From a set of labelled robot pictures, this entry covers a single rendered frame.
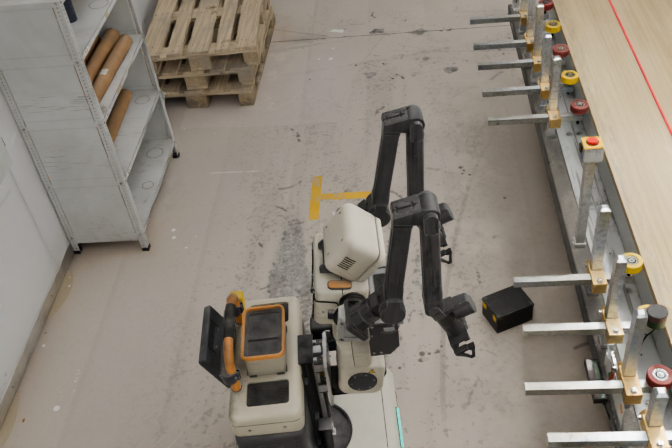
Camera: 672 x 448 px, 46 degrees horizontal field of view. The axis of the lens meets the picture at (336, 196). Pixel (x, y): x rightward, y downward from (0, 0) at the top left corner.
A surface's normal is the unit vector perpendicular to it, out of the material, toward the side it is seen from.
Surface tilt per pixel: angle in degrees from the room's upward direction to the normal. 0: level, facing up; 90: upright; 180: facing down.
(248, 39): 0
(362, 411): 0
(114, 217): 90
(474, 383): 0
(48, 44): 90
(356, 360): 90
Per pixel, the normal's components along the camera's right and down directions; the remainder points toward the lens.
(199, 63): 0.01, 0.65
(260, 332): -0.11, -0.76
